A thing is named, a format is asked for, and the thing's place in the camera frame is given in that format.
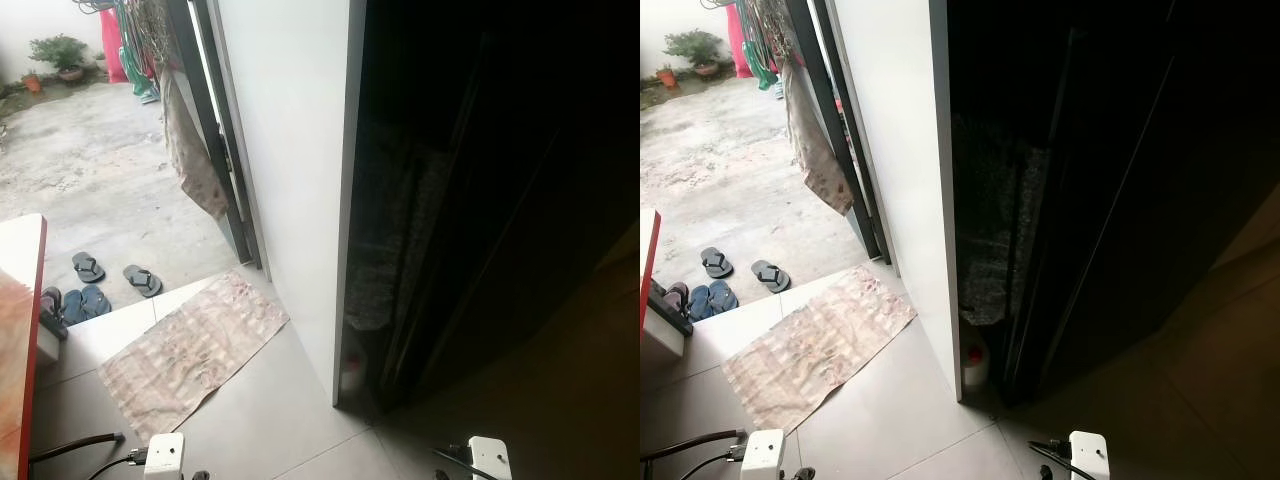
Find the black door frame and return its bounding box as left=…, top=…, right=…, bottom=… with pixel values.
left=785, top=0, right=894, bottom=267
left=165, top=0, right=264, bottom=270

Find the orange marble red-edged table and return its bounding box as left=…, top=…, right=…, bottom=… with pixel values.
left=640, top=208, right=663, bottom=337
left=0, top=213, right=49, bottom=480

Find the white fridge cabinet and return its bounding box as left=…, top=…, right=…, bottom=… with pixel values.
left=828, top=0, right=967, bottom=404
left=215, top=0, right=369, bottom=409

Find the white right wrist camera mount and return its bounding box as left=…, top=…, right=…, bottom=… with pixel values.
left=1068, top=431, right=1111, bottom=480
left=468, top=436, right=514, bottom=480

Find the black fridge door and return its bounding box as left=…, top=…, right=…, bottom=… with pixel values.
left=335, top=0, right=641, bottom=414
left=945, top=0, right=1280, bottom=409

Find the floral beige floor mat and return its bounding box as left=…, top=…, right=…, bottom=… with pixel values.
left=722, top=263, right=918, bottom=437
left=97, top=270, right=291, bottom=442

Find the bushy plant brown pot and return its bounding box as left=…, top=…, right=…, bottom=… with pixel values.
left=29, top=33, right=90, bottom=84
left=662, top=29, right=723, bottom=79

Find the tangled brown rope bundle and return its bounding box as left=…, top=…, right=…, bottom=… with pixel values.
left=128, top=0, right=179, bottom=69
left=752, top=0, right=803, bottom=61

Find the pink red sack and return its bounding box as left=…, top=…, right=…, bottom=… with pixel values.
left=99, top=8, right=128, bottom=85
left=726, top=3, right=753, bottom=79

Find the hanging patterned beige cloth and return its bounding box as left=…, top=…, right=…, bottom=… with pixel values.
left=783, top=60, right=854, bottom=215
left=160, top=68, right=232, bottom=222

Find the white box black trim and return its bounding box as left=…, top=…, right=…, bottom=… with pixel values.
left=640, top=280, right=695, bottom=363
left=35, top=308, right=69, bottom=367

